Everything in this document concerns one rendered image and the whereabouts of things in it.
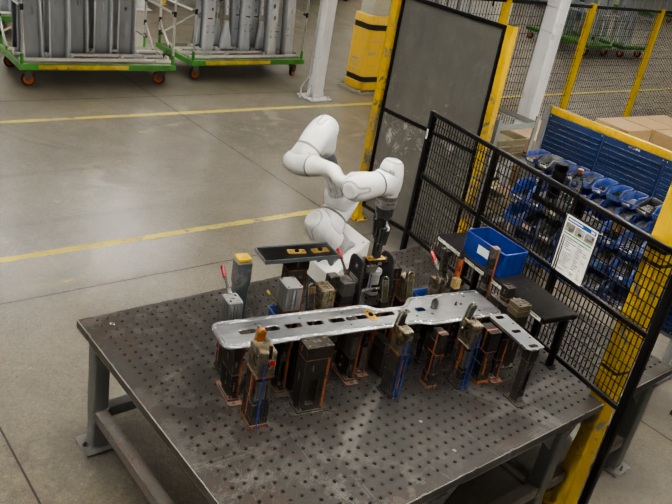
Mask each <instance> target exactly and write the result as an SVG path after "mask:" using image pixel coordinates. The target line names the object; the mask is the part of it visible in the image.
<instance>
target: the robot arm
mask: <svg viewBox="0 0 672 504"><path fill-rule="evenodd" d="M338 131H339V126H338V123H337V121H336V120H335V119H334V118H332V117H331V116H329V115H320V116H318V117H317V118H315V119H314V120H313V121H312V122H311V123H310V124H309V125H308V126H307V128H306V129H305V130H304V132H303V133H302V135H301V136H300V139H299V140H298V142H297V143H296V145H295V146H294V147H293V148H292V150H290V151H288V152H287V153H286V154H285V155H284V157H283V164H284V166H285V167H286V168H287V169H288V170H289V171H290V172H292V173H294V174H296V175H299V176H304V177H319V176H322V178H323V180H324V183H325V185H326V188H325V192H324V194H325V195H324V204H323V206H322V207H321V208H320V209H316V210H313V211H311V212H310V213H309V214H308V215H307V216H306V218H305V221H304V227H305V231H306V233H307V235H308V237H309V238H310V240H311V241H312V242H313V243H314V242H328V243H329V244H330V245H331V246H332V247H333V248H334V249H335V250H336V249H337V248H340V249H341V252H342V255H344V254H345V253H347V252H348V251H349V250H350V249H352V248H353V247H355V245H356V244H355V242H353V241H351V240H350V239H349V238H348V237H347V236H346V235H345V234H344V232H343V228H344V225H345V223H346V222H347V220H348V219H349V218H350V216H351V215H352V214H353V212H354V210H355V209H356V207H357V205H358V203H359V202H363V201H367V200H371V199H374V198H376V200H375V205H376V209H375V214H376V215H373V231H372V237H374V243H373V249H372V254H371V255H372V256H373V255H374V259H376V258H381V252H382V247H383V246H384V245H386V243H387V239H388V236H389V233H390V231H391V227H389V225H388V224H389V219H390V218H391V217H392V216H393V211H394V209H395V208H396V204H397V199H398V195H399V192H400V190H401V187H402V183H403V177H404V166H403V163H402V162H401V161H400V160H399V159H397V158H385V159H384V160H383V162H382V163H381V165H380V168H379V169H377V170H376V171H374V172H367V171H363V172H351V173H349V174H348V175H347V176H345V175H344V174H343V172H342V170H341V168H340V166H339V163H338V160H337V157H336V154H335V149H336V140H337V135H338ZM374 234H375V235H374ZM336 251H337V250H336Z"/></svg>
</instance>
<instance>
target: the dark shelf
mask: <svg viewBox="0 0 672 504"><path fill-rule="evenodd" d="M466 236H467V232H461V233H447V234H438V235H437V238H436V239H437V240H439V241H440V242H441V243H442V244H444V245H445V246H446V247H448V248H450V249H451V251H453V252H454V253H455V254H456V255H458V256H460V252H461V251H463V247H464V243H465V239H466ZM464 261H465V262H466V263H467V264H468V265H470V266H471V267H472V268H473V269H474V270H476V271H477V272H478V273H479V274H481V275H482V276H483V273H484V270H483V269H484V267H483V266H482V265H481V264H479V263H478V262H476V261H475V260H474V259H472V258H471V257H469V256H468V255H467V254H466V255H465V260H464ZM491 283H492V284H493V285H494V286H495V287H497V288H498V289H499V290H501V287H502V284H506V283H511V284H512V285H513V286H515V287H516V291H515V294H514V297H513V299H515V298H523V299H524V300H526V301H527V302H528V303H530V304H531V305H532V307H531V311H530V315H531V316H532V317H534V318H535V319H536V320H537V321H539V322H540V323H541V324H549V323H555V322H562V321H568V320H575V319H577V316H578V314H577V313H575V312H574V311H573V310H571V309H570V308H569V307H567V306H566V305H565V304H563V303H562V302H561V301H559V300H558V299H557V298H555V297H554V296H553V295H552V294H550V293H549V292H548V291H546V290H545V289H544V288H542V287H541V286H540V285H538V284H537V283H536V282H534V281H533V280H532V279H530V278H529V277H528V276H526V275H525V274H524V273H522V272H521V274H519V275H513V276H507V277H501V278H500V277H498V276H496V275H495V274H494V276H493V279H492V282H491Z"/></svg>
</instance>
